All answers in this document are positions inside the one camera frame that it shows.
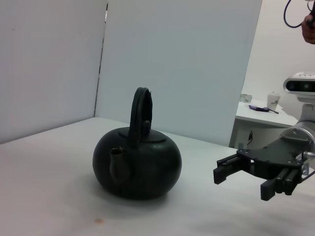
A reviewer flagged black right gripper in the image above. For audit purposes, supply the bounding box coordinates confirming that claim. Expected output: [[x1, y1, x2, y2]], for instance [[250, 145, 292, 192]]
[[213, 136, 312, 202]]

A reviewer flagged black round teapot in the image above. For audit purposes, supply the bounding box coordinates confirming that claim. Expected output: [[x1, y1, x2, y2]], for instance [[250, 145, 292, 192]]
[[92, 86, 183, 200]]

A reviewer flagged purple cable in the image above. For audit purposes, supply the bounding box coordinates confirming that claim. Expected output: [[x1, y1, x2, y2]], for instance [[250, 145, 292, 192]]
[[283, 0, 315, 28]]

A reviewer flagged bystander hand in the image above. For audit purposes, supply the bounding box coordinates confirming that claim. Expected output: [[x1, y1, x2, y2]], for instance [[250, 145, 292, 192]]
[[302, 9, 315, 45]]

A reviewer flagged white desk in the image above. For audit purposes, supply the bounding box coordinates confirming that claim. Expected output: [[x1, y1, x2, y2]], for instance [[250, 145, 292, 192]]
[[228, 100, 300, 149]]

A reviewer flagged purple tool on desk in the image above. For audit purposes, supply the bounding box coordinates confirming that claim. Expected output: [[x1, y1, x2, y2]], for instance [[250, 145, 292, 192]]
[[248, 104, 271, 113]]

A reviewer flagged white paper cup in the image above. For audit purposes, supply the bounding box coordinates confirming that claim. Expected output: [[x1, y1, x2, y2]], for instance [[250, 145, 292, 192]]
[[267, 91, 281, 111]]

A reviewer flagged white foam board panel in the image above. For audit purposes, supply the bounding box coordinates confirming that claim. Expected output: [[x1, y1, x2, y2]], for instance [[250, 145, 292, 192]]
[[94, 0, 263, 148], [0, 0, 109, 145]]

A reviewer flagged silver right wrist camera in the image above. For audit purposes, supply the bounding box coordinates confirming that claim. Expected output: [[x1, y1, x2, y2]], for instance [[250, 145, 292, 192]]
[[283, 71, 315, 102]]

